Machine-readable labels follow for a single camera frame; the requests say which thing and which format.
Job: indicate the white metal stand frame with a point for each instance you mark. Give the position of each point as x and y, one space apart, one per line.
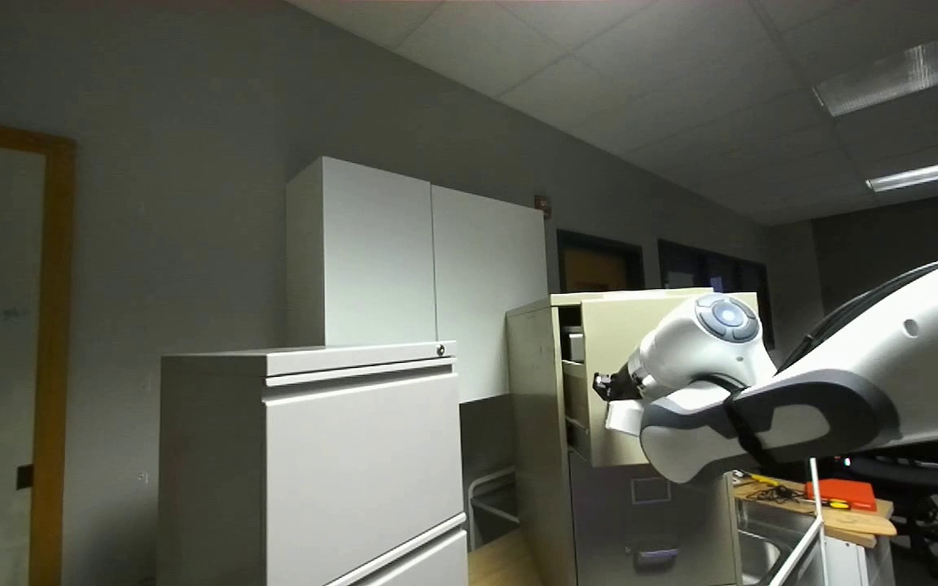
799 547

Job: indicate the grey lateral file cabinet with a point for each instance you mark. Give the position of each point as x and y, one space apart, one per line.
316 467

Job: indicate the wooden work table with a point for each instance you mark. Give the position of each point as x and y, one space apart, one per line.
860 520

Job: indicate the orange tool case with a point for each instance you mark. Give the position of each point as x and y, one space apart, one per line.
844 491

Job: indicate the white wall cabinet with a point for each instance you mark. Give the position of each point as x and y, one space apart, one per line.
404 261

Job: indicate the beige metal filing cabinet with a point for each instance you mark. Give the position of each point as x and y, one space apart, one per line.
539 433

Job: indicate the black office chair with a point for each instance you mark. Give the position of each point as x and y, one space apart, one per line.
911 488

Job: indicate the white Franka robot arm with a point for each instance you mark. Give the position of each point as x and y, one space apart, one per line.
860 378

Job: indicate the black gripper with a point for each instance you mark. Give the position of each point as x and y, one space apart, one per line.
606 385

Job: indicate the dark framed window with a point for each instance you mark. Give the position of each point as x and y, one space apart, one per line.
598 263
713 270

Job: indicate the fluorescent ceiling light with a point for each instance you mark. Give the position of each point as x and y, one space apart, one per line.
927 172
903 70

